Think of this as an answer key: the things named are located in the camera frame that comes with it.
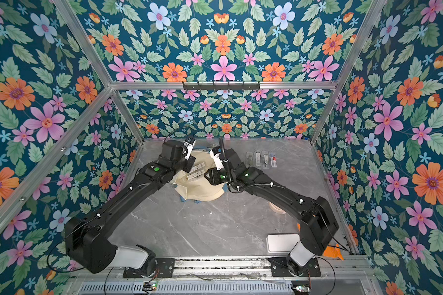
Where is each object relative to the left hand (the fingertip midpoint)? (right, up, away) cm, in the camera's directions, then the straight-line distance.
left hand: (191, 153), depth 81 cm
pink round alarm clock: (+40, -27, +5) cm, 48 cm away
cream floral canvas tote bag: (-3, -17, +17) cm, 24 cm away
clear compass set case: (+42, -4, +27) cm, 50 cm away
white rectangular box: (+40, -40, -2) cm, 57 cm away
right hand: (+10, -7, -2) cm, 13 cm away
